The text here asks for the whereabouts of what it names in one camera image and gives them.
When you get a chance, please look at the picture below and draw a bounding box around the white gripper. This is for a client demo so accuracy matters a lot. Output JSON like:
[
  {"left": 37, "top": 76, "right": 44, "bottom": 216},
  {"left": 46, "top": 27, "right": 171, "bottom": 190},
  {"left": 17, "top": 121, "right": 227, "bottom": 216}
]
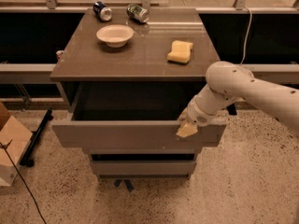
[{"left": 177, "top": 96, "right": 219, "bottom": 138}]

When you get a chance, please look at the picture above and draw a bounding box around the grey top drawer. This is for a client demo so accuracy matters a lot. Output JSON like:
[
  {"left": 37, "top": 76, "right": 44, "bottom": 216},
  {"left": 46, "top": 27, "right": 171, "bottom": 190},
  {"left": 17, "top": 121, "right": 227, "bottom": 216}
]
[{"left": 53, "top": 81, "right": 227, "bottom": 150}]

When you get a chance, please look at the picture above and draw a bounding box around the grey drawer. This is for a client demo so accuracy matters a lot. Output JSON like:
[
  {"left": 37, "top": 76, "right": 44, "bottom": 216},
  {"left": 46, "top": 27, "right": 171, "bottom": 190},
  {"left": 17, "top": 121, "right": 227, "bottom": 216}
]
[
  {"left": 82, "top": 148, "right": 202, "bottom": 155},
  {"left": 91, "top": 161, "right": 196, "bottom": 175},
  {"left": 53, "top": 81, "right": 227, "bottom": 150}
]

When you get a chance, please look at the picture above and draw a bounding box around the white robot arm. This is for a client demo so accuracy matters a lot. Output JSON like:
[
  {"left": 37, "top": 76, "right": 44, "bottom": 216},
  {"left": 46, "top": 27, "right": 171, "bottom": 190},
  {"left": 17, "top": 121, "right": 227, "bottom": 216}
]
[{"left": 177, "top": 62, "right": 299, "bottom": 138}]

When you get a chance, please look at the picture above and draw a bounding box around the grey drawer cabinet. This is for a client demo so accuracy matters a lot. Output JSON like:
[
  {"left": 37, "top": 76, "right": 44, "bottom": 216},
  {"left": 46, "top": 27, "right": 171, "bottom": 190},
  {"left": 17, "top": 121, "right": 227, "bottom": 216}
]
[{"left": 50, "top": 8, "right": 219, "bottom": 179}]

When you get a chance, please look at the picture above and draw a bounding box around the grey middle drawer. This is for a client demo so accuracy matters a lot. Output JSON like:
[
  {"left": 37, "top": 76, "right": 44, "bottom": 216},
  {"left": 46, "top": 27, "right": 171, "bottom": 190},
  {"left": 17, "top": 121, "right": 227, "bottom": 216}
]
[{"left": 82, "top": 148, "right": 202, "bottom": 155}]

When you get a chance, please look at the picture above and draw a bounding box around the grey bottom drawer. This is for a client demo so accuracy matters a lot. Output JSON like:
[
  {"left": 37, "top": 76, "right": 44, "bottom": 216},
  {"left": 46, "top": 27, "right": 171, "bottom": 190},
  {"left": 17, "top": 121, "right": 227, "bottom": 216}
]
[{"left": 91, "top": 161, "right": 196, "bottom": 175}]

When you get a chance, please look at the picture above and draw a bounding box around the yellow sponge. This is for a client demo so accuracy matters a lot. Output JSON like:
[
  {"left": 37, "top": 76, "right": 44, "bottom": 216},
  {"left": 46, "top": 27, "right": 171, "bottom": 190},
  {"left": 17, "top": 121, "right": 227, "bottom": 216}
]
[{"left": 167, "top": 40, "right": 193, "bottom": 63}]

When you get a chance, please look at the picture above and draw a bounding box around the white bowl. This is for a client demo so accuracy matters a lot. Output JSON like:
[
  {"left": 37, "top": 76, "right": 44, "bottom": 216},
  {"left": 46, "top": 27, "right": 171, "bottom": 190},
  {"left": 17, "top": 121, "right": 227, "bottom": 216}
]
[{"left": 96, "top": 25, "right": 134, "bottom": 48}]

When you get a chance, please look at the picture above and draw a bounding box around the green soda can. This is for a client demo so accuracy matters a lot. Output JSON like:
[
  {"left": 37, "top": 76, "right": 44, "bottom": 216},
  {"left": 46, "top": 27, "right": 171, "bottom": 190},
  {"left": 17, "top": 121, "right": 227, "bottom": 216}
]
[{"left": 126, "top": 4, "right": 150, "bottom": 23}]

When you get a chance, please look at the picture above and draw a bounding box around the blue soda can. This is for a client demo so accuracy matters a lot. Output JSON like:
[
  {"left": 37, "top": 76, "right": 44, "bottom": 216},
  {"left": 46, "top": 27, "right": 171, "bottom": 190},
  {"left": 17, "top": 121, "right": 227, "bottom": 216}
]
[{"left": 93, "top": 1, "right": 112, "bottom": 21}]

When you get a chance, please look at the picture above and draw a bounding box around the small can behind cabinet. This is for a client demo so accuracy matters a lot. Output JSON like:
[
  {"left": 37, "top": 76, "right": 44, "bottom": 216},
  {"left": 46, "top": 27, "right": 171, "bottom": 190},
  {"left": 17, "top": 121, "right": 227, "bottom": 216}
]
[{"left": 56, "top": 50, "right": 64, "bottom": 61}]

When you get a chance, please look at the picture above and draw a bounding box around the black stand leg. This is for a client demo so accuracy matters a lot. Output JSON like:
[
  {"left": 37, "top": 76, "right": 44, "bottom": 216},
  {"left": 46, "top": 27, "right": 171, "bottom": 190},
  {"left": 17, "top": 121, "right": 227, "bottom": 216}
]
[{"left": 20, "top": 110, "right": 53, "bottom": 167}]

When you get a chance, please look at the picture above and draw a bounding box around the cardboard box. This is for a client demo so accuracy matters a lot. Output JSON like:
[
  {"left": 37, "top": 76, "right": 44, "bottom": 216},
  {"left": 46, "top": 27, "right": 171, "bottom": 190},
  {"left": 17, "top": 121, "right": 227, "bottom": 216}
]
[{"left": 0, "top": 102, "right": 32, "bottom": 187}]

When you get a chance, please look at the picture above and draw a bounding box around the black bracket under rail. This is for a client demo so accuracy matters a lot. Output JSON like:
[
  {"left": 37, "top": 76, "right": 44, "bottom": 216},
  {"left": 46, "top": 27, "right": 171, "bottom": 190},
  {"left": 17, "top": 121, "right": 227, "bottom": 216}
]
[{"left": 227, "top": 104, "right": 237, "bottom": 116}]

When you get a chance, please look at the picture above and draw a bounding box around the white cable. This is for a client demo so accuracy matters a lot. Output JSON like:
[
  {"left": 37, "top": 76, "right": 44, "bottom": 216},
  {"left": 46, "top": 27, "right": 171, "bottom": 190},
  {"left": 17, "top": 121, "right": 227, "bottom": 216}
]
[{"left": 238, "top": 7, "right": 253, "bottom": 66}]

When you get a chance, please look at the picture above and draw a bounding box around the black floor cable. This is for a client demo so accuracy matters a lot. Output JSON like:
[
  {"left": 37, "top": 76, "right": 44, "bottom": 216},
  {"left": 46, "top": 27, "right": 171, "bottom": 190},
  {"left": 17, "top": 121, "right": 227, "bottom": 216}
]
[{"left": 0, "top": 140, "right": 47, "bottom": 224}]

